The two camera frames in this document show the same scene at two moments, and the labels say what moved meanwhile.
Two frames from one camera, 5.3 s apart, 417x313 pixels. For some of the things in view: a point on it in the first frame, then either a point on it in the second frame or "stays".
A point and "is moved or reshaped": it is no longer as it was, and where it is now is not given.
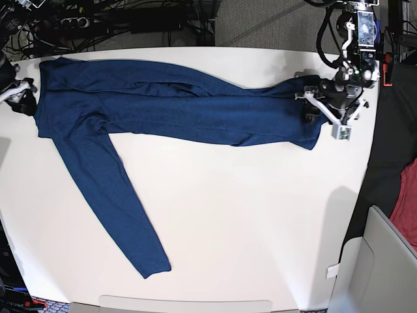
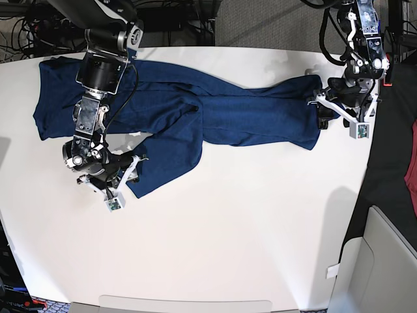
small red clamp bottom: x=40 y=302 stays
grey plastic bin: x=377 y=272 stays
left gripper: x=18 y=94 to x=116 y=182
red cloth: x=404 y=217 to x=410 y=177
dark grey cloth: x=395 y=145 stays
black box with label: x=15 y=296 stays
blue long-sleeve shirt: x=83 y=104 is moved or reshaped
